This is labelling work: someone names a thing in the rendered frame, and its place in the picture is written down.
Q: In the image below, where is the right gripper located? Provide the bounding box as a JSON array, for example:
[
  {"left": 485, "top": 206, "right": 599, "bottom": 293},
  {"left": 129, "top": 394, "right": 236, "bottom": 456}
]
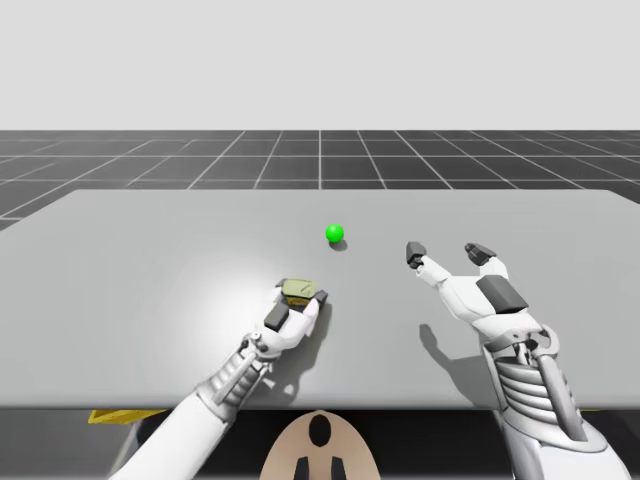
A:
[{"left": 405, "top": 240, "right": 544, "bottom": 342}]

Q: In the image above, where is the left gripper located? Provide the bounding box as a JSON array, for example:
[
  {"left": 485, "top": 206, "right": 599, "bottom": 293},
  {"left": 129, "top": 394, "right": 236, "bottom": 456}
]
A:
[{"left": 252, "top": 283, "right": 330, "bottom": 352}]

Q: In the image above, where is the tan robot part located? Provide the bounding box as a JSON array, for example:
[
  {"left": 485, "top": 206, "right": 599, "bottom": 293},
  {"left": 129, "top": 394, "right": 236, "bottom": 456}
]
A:
[{"left": 258, "top": 408, "right": 382, "bottom": 480}]

